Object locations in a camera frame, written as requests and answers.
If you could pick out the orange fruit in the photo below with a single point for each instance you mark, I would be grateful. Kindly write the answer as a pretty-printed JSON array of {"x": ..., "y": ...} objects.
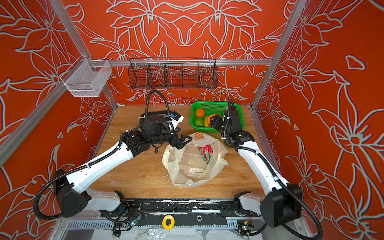
[
  {"x": 209, "y": 118},
  {"x": 200, "y": 113}
]

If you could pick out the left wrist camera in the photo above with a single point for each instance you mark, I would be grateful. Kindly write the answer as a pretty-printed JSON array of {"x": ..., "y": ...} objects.
[{"x": 175, "y": 119}]

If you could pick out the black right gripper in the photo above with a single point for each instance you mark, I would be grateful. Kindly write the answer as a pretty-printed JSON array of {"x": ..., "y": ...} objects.
[{"x": 216, "y": 121}]

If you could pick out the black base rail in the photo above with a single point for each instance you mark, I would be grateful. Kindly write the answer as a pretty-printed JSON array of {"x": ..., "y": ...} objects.
[{"x": 215, "y": 213}]

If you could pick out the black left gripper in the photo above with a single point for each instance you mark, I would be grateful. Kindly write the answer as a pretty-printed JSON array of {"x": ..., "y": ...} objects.
[{"x": 180, "y": 143}]

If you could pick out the black wire mesh basket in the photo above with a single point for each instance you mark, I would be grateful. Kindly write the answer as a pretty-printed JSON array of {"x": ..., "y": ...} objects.
[{"x": 173, "y": 74}]

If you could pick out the red dragon fruit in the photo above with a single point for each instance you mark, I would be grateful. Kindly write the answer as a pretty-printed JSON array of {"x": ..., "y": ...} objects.
[{"x": 206, "y": 153}]

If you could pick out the white wire mesh basket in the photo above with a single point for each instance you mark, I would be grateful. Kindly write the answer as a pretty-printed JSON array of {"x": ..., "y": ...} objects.
[{"x": 85, "y": 78}]

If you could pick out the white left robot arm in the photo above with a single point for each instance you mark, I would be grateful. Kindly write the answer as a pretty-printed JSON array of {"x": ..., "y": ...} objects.
[{"x": 72, "y": 188}]

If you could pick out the yellow round button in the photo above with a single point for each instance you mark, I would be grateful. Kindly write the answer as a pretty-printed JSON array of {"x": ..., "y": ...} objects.
[{"x": 168, "y": 222}]

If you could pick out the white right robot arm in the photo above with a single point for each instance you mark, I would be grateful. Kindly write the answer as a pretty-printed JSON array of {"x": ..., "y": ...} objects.
[{"x": 283, "y": 202}]

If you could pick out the orange printed plastic bag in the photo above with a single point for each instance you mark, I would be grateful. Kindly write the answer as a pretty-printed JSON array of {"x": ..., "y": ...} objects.
[{"x": 187, "y": 168}]

